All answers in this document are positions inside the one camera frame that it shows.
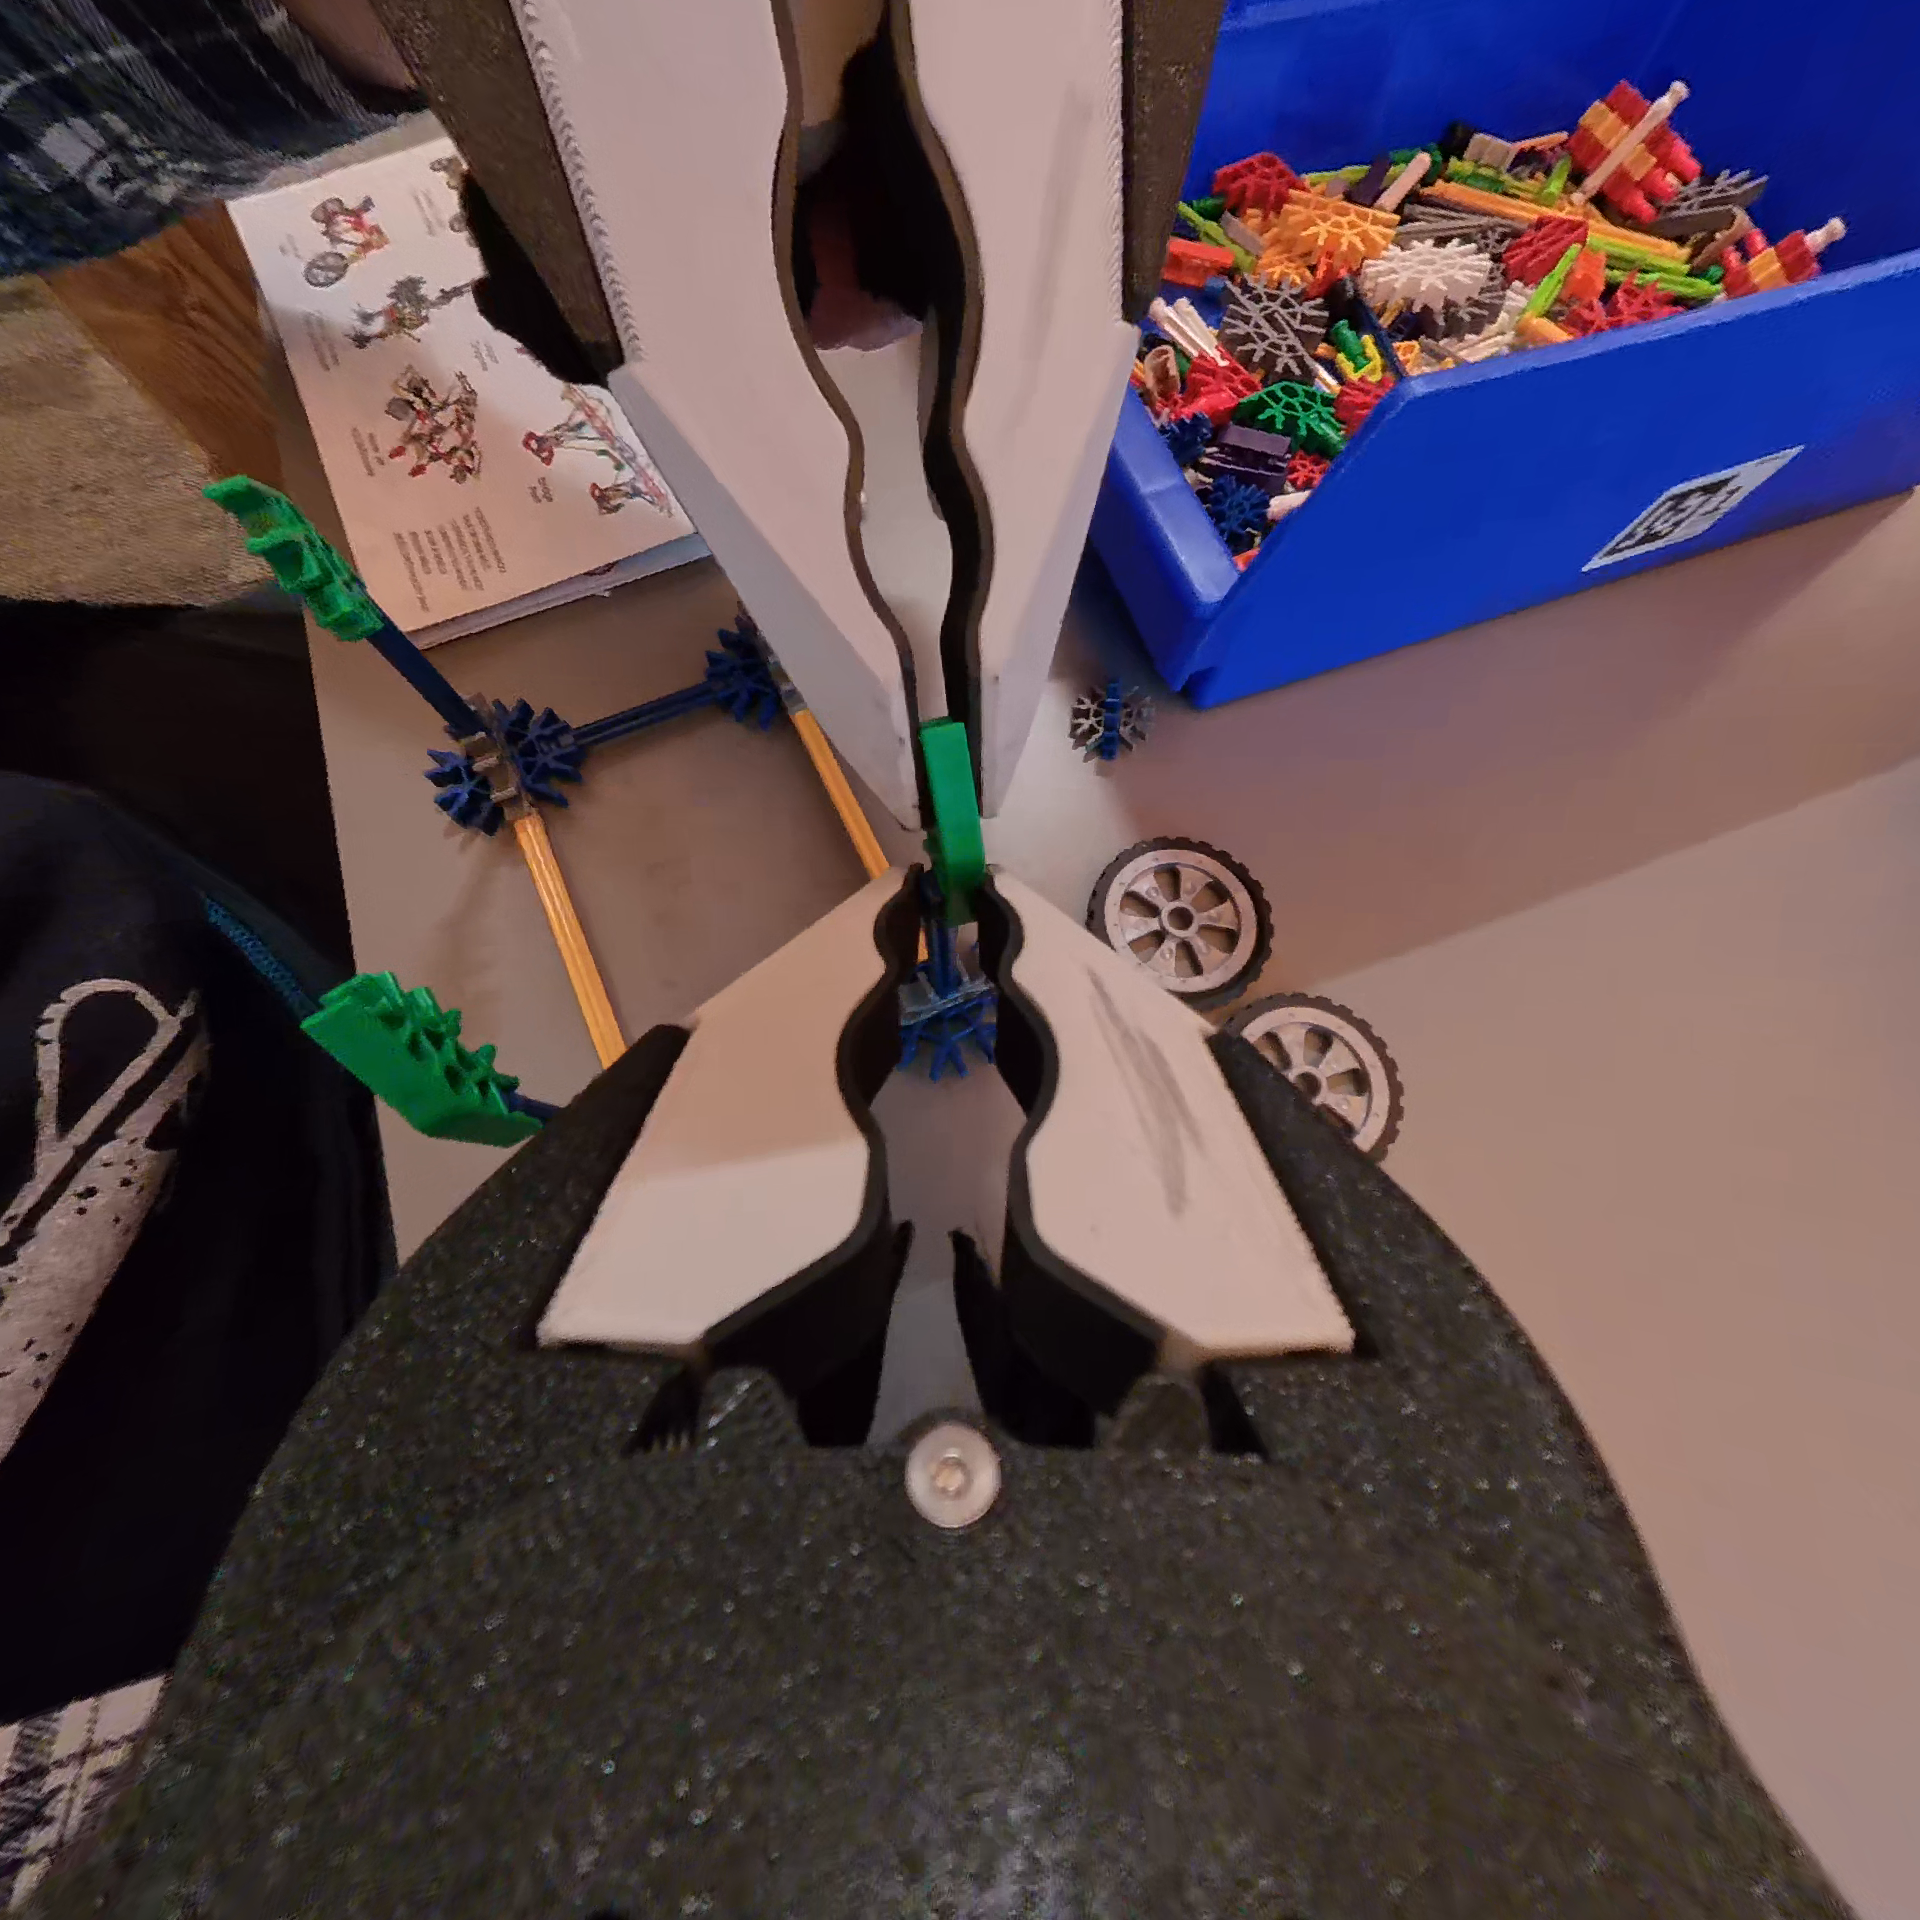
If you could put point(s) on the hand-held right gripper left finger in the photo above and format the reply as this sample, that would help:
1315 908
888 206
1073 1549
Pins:
742 1170

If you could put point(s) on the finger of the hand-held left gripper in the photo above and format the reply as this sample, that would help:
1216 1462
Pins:
706 300
1051 300

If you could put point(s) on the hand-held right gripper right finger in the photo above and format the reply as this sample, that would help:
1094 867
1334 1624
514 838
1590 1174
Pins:
1170 1170

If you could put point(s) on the pile of colourful toy pieces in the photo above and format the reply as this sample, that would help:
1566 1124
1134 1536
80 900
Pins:
1440 286

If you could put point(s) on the blue yellow toy rod frame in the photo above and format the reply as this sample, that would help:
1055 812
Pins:
516 750

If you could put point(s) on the blue bin with white label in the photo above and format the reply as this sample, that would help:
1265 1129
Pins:
1500 509

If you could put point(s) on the person's left forearm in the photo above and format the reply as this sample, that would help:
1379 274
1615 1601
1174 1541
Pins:
180 122

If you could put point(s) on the black toy wheel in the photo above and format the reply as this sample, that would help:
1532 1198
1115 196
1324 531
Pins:
1322 1066
1177 914

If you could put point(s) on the toy instruction sheet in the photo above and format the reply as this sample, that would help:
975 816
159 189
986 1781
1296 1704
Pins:
451 421

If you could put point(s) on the small blue toy connector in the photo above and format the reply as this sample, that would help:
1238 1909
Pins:
1106 721

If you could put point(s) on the person's dark printed shirt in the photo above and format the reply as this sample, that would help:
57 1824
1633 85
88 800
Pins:
152 1200

